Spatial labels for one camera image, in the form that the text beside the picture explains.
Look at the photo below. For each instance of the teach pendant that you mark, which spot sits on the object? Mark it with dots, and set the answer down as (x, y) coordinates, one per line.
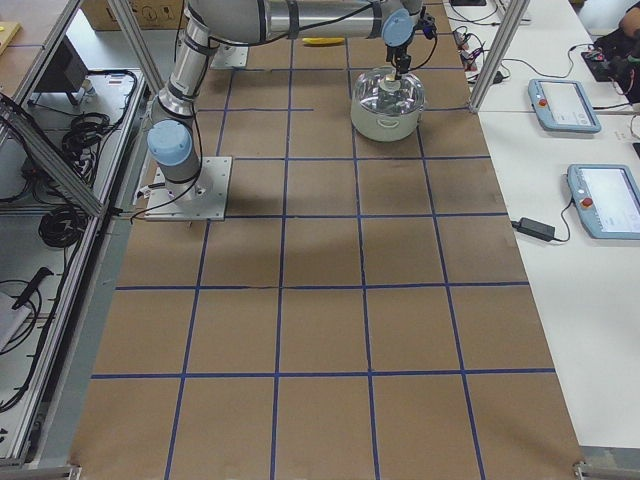
(607, 200)
(562, 106)

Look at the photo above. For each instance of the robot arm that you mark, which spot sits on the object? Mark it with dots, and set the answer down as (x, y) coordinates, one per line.
(250, 23)

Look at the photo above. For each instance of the far teach pendant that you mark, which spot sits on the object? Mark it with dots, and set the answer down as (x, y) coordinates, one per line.
(562, 106)

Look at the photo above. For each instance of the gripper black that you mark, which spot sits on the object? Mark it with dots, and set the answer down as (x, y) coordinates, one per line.
(398, 54)

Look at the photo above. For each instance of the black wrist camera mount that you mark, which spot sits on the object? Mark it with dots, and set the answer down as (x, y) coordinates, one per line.
(428, 27)

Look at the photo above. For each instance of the pale green cooking pot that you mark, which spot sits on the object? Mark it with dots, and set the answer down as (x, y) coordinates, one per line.
(382, 128)

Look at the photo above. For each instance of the yellow corn cob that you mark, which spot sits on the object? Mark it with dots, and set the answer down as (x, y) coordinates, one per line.
(321, 42)

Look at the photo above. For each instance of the aluminium frame post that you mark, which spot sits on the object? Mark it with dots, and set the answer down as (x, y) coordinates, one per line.
(500, 44)

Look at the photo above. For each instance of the glass pot lid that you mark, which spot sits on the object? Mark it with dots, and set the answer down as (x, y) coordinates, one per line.
(378, 91)

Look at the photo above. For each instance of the cardboard box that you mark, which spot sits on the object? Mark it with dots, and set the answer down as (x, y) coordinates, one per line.
(150, 14)

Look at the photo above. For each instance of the near teach pendant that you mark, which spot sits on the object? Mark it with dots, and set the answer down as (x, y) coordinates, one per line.
(607, 200)

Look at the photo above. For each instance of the black power adapter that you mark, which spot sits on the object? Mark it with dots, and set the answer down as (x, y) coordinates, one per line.
(535, 229)

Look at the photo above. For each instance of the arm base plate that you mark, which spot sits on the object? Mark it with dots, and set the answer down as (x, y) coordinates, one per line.
(229, 57)
(206, 200)

